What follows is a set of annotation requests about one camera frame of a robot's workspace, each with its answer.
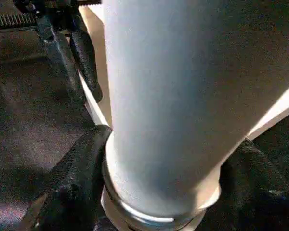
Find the white table frame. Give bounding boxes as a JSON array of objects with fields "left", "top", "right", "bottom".
[{"left": 77, "top": 4, "right": 289, "bottom": 231}]

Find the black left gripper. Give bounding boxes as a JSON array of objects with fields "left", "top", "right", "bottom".
[{"left": 0, "top": 0, "right": 104, "bottom": 104}]

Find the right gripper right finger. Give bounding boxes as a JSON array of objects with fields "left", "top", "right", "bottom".
[{"left": 201, "top": 138, "right": 289, "bottom": 231}]

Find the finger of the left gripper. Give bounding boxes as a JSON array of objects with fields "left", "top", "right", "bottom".
[{"left": 69, "top": 29, "right": 104, "bottom": 102}]

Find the white plastic table leg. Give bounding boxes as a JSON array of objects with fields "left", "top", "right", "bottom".
[{"left": 100, "top": 0, "right": 289, "bottom": 223}]

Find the black work mat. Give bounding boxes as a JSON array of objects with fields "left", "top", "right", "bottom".
[{"left": 0, "top": 28, "right": 289, "bottom": 231}]

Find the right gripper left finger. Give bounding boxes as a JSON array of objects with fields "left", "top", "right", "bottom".
[{"left": 34, "top": 124, "right": 113, "bottom": 231}]

